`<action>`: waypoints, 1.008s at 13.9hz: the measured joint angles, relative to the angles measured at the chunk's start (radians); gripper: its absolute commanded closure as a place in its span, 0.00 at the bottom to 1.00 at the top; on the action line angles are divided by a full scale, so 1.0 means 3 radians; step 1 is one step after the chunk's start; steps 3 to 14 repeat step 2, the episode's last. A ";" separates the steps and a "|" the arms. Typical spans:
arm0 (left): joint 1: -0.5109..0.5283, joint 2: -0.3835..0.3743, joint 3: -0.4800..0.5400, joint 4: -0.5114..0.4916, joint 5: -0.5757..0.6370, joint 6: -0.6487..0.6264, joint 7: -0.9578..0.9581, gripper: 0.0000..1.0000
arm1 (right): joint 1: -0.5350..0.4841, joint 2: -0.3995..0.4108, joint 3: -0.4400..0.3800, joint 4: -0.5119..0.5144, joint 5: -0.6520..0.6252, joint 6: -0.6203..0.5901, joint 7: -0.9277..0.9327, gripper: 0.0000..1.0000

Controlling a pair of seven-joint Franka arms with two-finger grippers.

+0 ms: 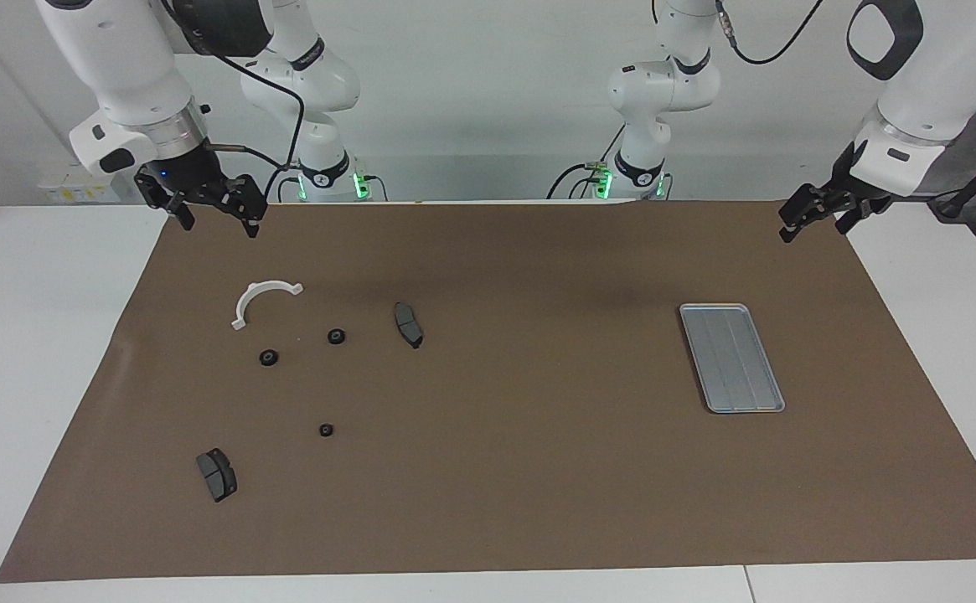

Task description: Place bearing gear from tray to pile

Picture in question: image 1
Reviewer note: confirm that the large black bearing gear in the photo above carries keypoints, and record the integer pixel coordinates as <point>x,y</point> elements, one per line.
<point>269,357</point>
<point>337,336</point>

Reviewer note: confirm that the brown table mat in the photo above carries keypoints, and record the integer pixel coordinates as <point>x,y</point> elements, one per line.
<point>538,461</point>

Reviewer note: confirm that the short grey brake pad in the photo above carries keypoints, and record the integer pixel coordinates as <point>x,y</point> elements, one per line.
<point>218,476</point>

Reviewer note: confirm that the white curved plastic bracket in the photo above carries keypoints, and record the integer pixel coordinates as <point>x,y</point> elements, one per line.
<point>257,293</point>

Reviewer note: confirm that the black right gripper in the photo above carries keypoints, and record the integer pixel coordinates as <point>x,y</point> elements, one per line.
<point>190,180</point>

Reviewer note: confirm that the long grey brake pad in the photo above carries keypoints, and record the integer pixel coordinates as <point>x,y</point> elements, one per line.
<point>409,325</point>

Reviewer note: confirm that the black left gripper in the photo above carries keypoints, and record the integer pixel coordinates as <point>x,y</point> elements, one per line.
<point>860,188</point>

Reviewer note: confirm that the silver metal tray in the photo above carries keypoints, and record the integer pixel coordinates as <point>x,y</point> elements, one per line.
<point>732,360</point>

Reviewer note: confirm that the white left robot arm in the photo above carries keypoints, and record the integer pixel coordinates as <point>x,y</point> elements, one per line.
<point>915,84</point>

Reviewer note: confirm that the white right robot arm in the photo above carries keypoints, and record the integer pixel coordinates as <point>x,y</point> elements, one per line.
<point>119,59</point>

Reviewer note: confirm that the yellow labelled wall socket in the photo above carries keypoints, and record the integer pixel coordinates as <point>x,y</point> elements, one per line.
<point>77,188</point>

